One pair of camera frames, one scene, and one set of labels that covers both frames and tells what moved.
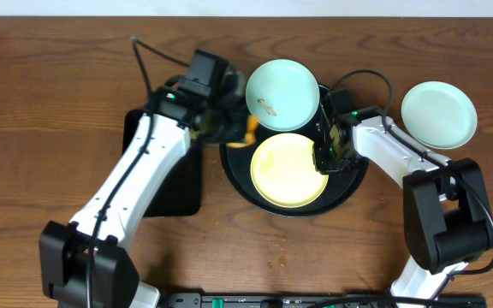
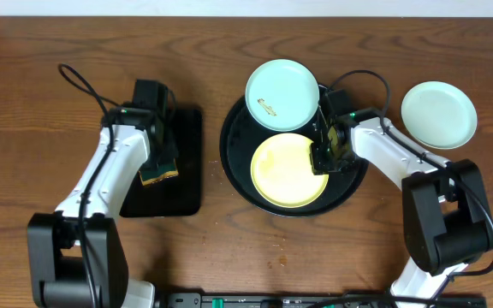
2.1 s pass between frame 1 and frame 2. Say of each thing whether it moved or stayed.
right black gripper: stayed
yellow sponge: moved
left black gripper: moved
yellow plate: stayed
